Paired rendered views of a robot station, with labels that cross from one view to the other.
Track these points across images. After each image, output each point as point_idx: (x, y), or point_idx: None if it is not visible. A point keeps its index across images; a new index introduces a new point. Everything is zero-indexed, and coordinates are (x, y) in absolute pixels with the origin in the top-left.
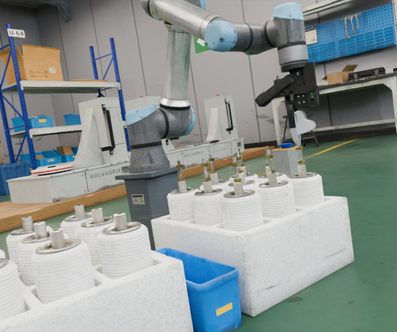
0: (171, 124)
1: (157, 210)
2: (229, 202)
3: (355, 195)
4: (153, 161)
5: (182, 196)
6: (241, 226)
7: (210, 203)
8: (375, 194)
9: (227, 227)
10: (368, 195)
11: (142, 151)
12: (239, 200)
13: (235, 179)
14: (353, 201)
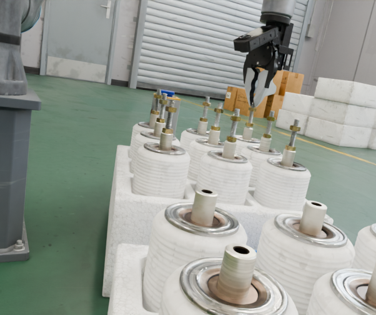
0: (30, 11)
1: (20, 172)
2: (302, 177)
3: (99, 144)
4: (20, 75)
5: (187, 160)
6: (301, 205)
7: (250, 174)
8: (117, 145)
9: (288, 207)
10: (112, 145)
11: (0, 50)
12: (309, 174)
13: (294, 147)
14: (113, 152)
